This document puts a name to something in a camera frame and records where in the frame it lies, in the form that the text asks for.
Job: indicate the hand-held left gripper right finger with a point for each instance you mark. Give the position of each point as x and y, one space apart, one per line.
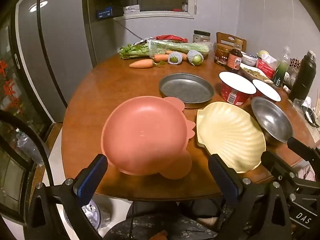
222 177

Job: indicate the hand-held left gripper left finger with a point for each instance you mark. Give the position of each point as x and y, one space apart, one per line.
92 177

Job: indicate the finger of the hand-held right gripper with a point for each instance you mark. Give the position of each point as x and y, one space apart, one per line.
275 166
302 150

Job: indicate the metal bowl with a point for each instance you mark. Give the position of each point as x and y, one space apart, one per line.
272 120

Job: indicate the yellow shell-shaped plate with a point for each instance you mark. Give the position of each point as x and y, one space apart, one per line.
230 135

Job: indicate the pink plate with ears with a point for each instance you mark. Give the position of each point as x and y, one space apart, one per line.
145 135

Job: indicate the red bowl white interior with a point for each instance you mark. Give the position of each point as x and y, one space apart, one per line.
266 90
235 93

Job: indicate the round metal plate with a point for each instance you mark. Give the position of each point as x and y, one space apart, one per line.
186 88

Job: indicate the pink white cloth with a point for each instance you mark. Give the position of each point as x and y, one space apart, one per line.
307 173

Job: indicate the clear container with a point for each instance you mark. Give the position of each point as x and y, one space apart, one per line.
91 215

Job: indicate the clear plastic wrap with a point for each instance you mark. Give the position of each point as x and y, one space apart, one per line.
298 103

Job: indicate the clear plastic bottle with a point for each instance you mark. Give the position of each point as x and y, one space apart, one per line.
28 147

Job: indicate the small white bottle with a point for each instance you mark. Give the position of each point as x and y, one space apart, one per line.
290 80

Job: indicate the black thermos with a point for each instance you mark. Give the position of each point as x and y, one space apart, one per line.
303 75

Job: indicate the dark floral pants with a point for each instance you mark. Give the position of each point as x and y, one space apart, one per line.
160 222

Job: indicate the green bottle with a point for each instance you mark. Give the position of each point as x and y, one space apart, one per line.
280 72

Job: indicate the red tissue pack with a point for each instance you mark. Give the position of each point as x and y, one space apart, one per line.
266 67

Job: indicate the white dish of greens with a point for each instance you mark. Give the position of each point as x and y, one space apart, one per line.
252 73

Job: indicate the pale round container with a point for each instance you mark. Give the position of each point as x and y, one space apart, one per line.
264 54

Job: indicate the white ceramic bowl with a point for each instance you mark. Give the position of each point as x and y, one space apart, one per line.
248 61

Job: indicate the dark sauce bottle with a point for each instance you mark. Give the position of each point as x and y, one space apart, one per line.
233 62

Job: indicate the glass door cabinet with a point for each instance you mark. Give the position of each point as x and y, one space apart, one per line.
15 92

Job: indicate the guava in foam net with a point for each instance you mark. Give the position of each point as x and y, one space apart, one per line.
174 58
196 58

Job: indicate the chili sauce jar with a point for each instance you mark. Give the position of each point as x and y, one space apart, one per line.
222 55

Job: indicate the large carrot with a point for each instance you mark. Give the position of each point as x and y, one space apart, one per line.
141 64

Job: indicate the grey refrigerator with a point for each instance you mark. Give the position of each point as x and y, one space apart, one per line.
62 42

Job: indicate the celery in plastic bag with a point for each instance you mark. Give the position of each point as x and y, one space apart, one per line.
175 47

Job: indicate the red snack packet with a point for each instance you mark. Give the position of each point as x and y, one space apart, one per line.
172 38

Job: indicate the blue box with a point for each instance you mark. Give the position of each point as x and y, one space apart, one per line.
108 13

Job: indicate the white box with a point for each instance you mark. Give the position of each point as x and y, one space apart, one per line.
132 8

